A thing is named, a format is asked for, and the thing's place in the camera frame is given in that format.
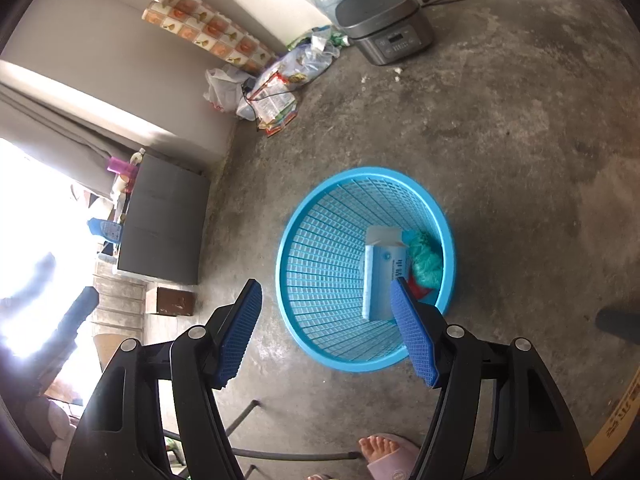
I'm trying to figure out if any metal chair frame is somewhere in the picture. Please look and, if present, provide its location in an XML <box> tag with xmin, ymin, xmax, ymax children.
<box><xmin>162</xmin><ymin>400</ymin><xmax>361</xmax><ymax>480</ymax></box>

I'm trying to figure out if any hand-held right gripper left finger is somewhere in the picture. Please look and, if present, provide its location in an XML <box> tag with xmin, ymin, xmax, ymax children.
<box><xmin>62</xmin><ymin>279</ymin><xmax>264</xmax><ymax>480</ymax></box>

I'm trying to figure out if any dark grey rice cooker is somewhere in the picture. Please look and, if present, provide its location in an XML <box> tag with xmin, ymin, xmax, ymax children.
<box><xmin>335</xmin><ymin>0</ymin><xmax>435</xmax><ymax>66</ymax></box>

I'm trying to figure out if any person's foot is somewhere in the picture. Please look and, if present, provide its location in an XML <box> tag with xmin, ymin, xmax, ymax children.
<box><xmin>359</xmin><ymin>435</ymin><xmax>401</xmax><ymax>466</ymax></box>

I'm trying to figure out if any grey cabinet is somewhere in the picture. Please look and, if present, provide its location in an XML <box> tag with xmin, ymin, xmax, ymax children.
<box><xmin>117</xmin><ymin>154</ymin><xmax>211</xmax><ymax>286</ymax></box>

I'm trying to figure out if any blue plastic mesh basket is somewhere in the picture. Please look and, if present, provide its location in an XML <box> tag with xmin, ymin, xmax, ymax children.
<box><xmin>276</xmin><ymin>165</ymin><xmax>457</xmax><ymax>373</ymax></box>

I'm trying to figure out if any white plastic bag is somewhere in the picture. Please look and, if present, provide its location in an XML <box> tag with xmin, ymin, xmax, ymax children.
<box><xmin>202</xmin><ymin>67</ymin><xmax>256</xmax><ymax>113</ymax></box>

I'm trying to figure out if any grey curtain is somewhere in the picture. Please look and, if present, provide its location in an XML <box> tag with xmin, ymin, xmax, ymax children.
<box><xmin>0</xmin><ymin>80</ymin><xmax>236</xmax><ymax>196</ymax></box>

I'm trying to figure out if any purple cup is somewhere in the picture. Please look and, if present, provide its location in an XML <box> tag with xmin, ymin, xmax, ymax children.
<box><xmin>107</xmin><ymin>156</ymin><xmax>138</xmax><ymax>181</ymax></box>

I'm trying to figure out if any red snack packet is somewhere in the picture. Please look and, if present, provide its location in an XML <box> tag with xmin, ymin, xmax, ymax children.
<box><xmin>406</xmin><ymin>277</ymin><xmax>433</xmax><ymax>303</ymax></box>

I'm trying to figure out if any printed cardboard box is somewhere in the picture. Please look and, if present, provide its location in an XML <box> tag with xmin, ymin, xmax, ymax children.
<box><xmin>585</xmin><ymin>375</ymin><xmax>640</xmax><ymax>476</ymax></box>

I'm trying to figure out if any clear bag of bottles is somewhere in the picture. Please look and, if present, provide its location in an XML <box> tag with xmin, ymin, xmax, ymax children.
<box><xmin>270</xmin><ymin>27</ymin><xmax>351</xmax><ymax>91</ymax></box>

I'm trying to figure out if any green plastic bag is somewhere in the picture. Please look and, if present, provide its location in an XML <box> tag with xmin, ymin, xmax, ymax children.
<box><xmin>407</xmin><ymin>231</ymin><xmax>445</xmax><ymax>291</ymax></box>

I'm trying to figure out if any white and blue medicine box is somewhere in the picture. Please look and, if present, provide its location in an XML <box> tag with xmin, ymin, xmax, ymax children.
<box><xmin>361</xmin><ymin>226</ymin><xmax>415</xmax><ymax>322</ymax></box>

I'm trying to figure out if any small brown wooden box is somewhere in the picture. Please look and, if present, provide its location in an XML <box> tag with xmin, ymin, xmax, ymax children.
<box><xmin>145</xmin><ymin>287</ymin><xmax>197</xmax><ymax>317</ymax></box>

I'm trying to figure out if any fruit patterned roll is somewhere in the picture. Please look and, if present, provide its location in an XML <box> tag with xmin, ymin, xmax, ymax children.
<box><xmin>142</xmin><ymin>0</ymin><xmax>278</xmax><ymax>76</ymax></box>

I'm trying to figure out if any pink slipper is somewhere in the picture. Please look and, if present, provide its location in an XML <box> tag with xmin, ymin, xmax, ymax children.
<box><xmin>365</xmin><ymin>432</ymin><xmax>423</xmax><ymax>480</ymax></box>

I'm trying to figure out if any blue detergent bottle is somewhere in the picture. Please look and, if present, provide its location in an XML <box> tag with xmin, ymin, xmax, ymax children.
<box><xmin>89</xmin><ymin>217</ymin><xmax>123</xmax><ymax>246</ymax></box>

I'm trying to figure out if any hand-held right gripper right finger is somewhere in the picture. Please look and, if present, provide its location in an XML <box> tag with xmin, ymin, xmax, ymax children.
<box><xmin>390</xmin><ymin>277</ymin><xmax>591</xmax><ymax>480</ymax></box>

